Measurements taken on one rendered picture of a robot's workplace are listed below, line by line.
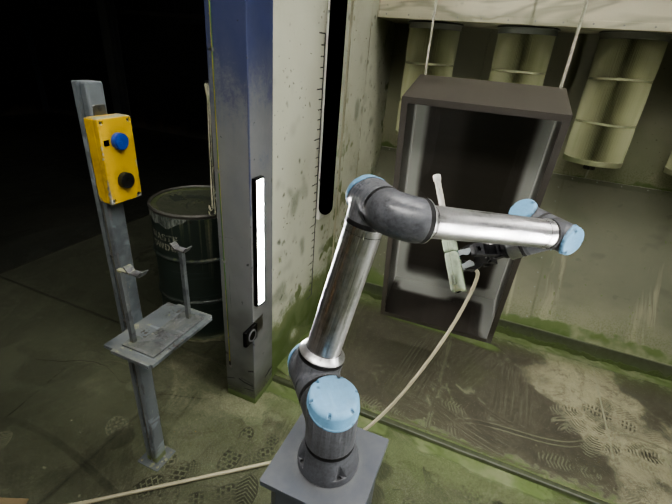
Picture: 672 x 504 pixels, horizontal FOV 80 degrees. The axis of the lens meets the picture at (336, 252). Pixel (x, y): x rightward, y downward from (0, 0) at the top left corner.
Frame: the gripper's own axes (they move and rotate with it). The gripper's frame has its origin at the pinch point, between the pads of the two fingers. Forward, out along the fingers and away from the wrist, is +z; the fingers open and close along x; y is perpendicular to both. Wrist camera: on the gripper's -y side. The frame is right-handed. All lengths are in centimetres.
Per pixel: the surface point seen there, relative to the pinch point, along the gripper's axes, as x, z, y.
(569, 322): -17, -1, 166
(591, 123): 89, -51, 115
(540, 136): 54, -35, 37
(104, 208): 22, 70, -101
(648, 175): 69, -68, 179
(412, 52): 159, 24, 59
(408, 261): 26, 55, 64
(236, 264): 17, 87, -37
